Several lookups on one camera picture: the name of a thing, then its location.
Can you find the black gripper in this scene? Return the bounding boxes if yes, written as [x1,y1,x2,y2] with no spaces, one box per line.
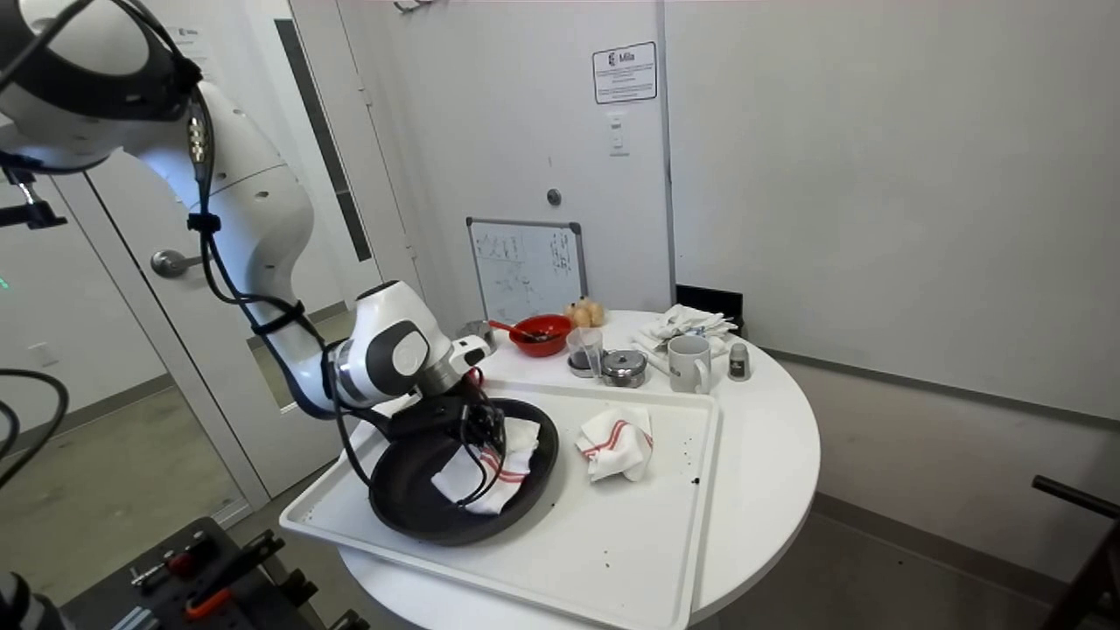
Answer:
[458,376,517,483]

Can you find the white cloth red stripes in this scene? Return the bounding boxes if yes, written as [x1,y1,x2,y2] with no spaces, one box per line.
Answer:
[571,403,657,491]
[427,414,545,522]

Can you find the black frying pan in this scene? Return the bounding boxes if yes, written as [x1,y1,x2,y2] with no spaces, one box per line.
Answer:
[363,394,562,548]

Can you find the red bowl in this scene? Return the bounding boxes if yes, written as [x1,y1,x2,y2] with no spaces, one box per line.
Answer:
[486,310,576,360]

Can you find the small metal bowl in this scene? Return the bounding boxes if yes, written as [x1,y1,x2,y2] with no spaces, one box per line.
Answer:
[595,345,650,388]

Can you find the orange bread piece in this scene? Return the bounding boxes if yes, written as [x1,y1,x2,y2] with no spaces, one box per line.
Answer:
[562,298,612,332]

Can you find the small framed whiteboard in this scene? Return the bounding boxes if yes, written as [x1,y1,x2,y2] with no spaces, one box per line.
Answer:
[461,214,590,327]

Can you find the white mug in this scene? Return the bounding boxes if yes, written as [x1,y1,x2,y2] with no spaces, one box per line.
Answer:
[661,332,731,397]

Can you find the white napkin packets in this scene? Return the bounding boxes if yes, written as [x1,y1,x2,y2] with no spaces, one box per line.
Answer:
[638,299,743,352]

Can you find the black box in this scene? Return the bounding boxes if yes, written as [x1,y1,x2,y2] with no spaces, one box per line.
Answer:
[673,278,748,339]

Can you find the white door with sign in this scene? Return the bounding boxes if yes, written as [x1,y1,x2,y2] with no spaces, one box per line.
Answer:
[335,0,674,319]

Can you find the black breadboard base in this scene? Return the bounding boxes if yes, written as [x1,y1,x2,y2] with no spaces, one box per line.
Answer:
[53,515,352,630]

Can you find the white notice sign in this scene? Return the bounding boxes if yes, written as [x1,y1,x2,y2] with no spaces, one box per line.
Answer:
[587,39,661,109]

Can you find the black metal stand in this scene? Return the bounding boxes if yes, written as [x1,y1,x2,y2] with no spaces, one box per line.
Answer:
[1029,471,1120,630]

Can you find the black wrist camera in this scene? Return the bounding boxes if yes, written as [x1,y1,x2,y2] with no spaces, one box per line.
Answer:
[373,392,482,445]

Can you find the orange handled clamp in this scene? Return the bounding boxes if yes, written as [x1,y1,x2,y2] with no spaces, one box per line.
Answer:
[181,578,251,623]
[121,527,221,592]

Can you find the white door with handle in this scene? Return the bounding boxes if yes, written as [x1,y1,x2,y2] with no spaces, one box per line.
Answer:
[48,0,388,505]

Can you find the silver door handle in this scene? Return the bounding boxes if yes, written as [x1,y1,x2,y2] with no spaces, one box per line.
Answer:
[148,245,210,284]

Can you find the black clamp mount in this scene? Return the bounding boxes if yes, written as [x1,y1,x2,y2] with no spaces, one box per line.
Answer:
[0,149,70,233]

